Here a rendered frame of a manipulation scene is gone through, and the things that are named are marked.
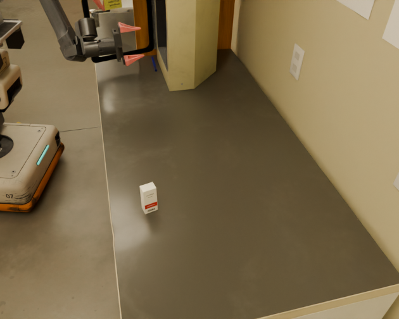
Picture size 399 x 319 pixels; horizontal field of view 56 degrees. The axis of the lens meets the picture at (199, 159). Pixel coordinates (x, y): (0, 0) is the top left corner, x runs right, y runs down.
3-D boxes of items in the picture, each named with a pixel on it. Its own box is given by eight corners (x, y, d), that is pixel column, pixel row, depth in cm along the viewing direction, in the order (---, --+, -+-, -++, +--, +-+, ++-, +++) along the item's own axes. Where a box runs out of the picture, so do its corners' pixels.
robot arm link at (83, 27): (81, 60, 140) (64, 57, 132) (75, 29, 139) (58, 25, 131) (107, 52, 136) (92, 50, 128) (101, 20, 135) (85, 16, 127)
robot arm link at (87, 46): (84, 59, 135) (82, 56, 129) (80, 40, 134) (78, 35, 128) (103, 56, 136) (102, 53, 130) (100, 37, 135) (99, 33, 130)
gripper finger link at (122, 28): (140, 24, 129) (113, 27, 127) (144, 45, 133) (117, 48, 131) (138, 19, 135) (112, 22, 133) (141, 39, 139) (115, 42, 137)
